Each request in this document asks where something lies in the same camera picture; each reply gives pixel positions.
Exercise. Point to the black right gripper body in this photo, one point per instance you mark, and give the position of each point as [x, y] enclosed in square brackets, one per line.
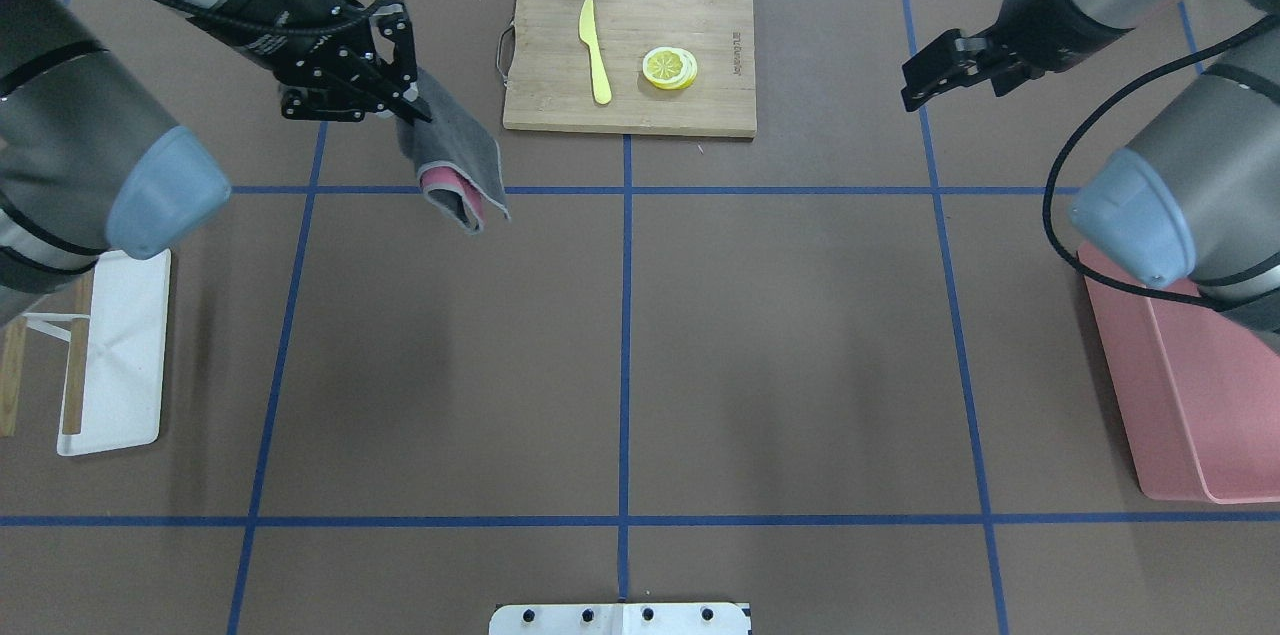
[1030, 27]

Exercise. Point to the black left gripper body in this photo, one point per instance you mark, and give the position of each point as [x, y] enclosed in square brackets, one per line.
[262, 21]

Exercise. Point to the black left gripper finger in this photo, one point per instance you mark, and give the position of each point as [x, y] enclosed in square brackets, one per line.
[409, 106]

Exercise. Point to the grey pink-lined cloth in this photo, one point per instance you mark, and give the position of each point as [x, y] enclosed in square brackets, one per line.
[456, 160]

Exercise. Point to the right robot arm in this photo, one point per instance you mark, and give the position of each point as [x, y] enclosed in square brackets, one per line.
[1187, 209]

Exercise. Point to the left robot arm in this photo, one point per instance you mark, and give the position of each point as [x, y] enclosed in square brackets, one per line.
[94, 162]

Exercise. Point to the bamboo cutting board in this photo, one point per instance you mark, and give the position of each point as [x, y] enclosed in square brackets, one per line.
[548, 82]

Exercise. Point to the yellow plastic knife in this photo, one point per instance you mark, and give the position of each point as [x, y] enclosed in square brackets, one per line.
[601, 90]

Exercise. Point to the white rack tray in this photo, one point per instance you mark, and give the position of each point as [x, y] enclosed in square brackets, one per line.
[123, 398]

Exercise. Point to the pink plastic bin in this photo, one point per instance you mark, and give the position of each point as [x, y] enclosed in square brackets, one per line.
[1199, 398]

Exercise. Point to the white mounting plate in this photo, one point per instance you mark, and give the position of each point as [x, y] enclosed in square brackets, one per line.
[623, 618]

